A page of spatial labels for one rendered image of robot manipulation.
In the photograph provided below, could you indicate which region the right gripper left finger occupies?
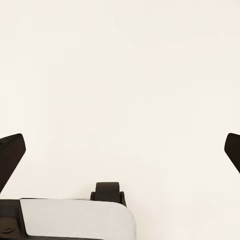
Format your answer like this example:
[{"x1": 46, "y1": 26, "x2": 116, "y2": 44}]
[{"x1": 0, "y1": 133, "x2": 26, "y2": 193}]

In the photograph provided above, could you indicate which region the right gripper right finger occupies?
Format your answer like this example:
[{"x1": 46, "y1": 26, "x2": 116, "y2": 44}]
[{"x1": 224, "y1": 133, "x2": 240, "y2": 173}]

